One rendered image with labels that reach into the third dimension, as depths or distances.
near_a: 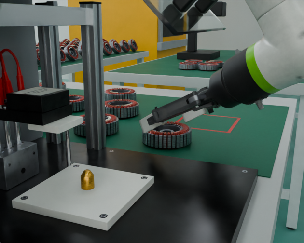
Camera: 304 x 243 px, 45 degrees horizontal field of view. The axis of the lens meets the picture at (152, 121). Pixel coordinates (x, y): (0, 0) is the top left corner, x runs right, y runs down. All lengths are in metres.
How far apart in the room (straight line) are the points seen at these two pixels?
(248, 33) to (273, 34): 4.96
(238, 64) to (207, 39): 5.04
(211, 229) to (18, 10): 0.39
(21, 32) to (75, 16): 0.16
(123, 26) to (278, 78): 3.55
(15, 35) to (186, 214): 0.48
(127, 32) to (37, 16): 3.51
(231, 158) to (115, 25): 3.48
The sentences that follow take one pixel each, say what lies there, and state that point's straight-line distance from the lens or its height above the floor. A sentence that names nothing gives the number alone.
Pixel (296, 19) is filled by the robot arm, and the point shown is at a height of 1.02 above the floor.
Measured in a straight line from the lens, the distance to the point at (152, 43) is 3.97.
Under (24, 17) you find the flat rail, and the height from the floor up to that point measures 1.02.
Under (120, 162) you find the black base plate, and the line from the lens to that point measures 0.68.
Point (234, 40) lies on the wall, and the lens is 5.60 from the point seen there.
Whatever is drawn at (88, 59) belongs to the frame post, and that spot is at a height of 0.95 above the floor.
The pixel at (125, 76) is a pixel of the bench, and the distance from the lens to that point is 1.98.
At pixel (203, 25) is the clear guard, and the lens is 0.49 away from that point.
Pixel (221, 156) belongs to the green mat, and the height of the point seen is 0.75.
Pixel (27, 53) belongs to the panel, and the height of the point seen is 0.95.
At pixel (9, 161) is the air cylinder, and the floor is 0.81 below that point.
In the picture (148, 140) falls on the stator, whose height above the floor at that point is 0.77.
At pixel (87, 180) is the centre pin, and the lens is 0.54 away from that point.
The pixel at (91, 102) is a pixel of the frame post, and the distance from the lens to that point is 0.73.
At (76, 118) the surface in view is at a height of 0.88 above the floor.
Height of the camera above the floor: 1.02
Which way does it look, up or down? 15 degrees down
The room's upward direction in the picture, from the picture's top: straight up
